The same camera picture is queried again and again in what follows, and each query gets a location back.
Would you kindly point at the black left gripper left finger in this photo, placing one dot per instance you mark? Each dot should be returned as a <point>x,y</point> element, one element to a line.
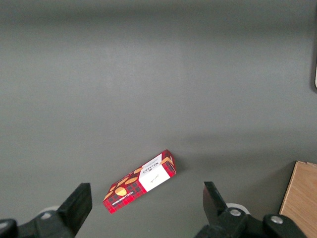
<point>71,210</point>

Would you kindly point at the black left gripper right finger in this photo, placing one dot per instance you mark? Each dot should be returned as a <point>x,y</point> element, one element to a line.
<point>218,213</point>

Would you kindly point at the wooden drawer cabinet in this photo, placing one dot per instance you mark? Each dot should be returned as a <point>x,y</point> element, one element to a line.
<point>301,198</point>

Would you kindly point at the red tartan shortbread box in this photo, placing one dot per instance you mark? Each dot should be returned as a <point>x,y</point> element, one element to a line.
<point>133,188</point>

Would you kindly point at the beige plastic tray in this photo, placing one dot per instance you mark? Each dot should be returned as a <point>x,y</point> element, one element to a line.
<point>316,77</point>

